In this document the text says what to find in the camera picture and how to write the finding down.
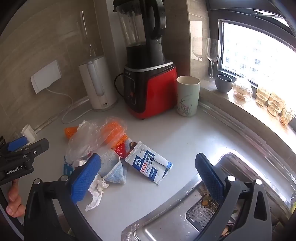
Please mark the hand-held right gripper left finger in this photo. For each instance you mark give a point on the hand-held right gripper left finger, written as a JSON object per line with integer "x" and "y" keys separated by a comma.
{"x": 85, "y": 178}

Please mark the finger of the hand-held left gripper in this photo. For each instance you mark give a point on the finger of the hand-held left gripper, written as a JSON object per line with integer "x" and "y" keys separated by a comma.
{"x": 38, "y": 146}
{"x": 16, "y": 143}

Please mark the stainless steel sink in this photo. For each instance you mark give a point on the stainless steel sink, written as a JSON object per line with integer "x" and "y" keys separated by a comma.
{"x": 166, "y": 222}

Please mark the black window frame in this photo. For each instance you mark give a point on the black window frame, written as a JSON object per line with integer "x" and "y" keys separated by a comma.
{"x": 219, "y": 46}

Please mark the white mug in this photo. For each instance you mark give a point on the white mug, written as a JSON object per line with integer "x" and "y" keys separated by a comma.
{"x": 28, "y": 133}

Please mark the white wall socket cover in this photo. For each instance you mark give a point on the white wall socket cover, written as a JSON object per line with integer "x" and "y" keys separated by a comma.
{"x": 46, "y": 76}

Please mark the small dark grey pot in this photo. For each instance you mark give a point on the small dark grey pot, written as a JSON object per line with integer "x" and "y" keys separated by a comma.
{"x": 223, "y": 84}

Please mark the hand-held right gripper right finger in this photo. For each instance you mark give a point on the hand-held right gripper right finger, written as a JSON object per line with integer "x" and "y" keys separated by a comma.
{"x": 208, "y": 176}

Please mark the metal sink strainer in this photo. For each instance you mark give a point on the metal sink strainer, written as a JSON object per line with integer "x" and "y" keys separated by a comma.
{"x": 201, "y": 215}

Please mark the small blue packet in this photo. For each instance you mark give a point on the small blue packet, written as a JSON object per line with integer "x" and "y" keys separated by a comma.
{"x": 67, "y": 166}

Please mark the white tissue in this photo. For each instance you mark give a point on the white tissue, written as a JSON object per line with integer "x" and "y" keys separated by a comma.
{"x": 97, "y": 192}

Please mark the clear plastic bag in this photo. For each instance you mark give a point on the clear plastic bag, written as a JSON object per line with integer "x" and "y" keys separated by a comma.
{"x": 85, "y": 139}

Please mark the orange mesh scrubber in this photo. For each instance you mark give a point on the orange mesh scrubber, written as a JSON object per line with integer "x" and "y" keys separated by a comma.
{"x": 70, "y": 132}

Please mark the clear wine glass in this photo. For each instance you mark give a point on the clear wine glass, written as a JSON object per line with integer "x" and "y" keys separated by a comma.
{"x": 212, "y": 51}

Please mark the white electric kettle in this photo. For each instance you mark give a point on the white electric kettle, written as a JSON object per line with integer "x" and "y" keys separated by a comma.
{"x": 104, "y": 85}

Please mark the glass teapot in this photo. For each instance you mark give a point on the glass teapot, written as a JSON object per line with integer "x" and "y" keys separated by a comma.
{"x": 242, "y": 90}

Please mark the white and blue wipe packet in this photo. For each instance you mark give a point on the white and blue wipe packet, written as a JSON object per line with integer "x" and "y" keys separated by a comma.
{"x": 148, "y": 162}

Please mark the red and blue snack packet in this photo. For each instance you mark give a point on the red and blue snack packet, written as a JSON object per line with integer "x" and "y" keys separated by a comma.
{"x": 111, "y": 166}

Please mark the green cup with plant print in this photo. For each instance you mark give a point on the green cup with plant print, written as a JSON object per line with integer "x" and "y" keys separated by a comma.
{"x": 187, "y": 97}

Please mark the person's left hand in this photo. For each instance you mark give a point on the person's left hand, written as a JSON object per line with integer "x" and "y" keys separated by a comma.
{"x": 15, "y": 201}

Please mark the red and black blender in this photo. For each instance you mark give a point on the red and black blender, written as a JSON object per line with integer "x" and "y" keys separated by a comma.
{"x": 159, "y": 92}

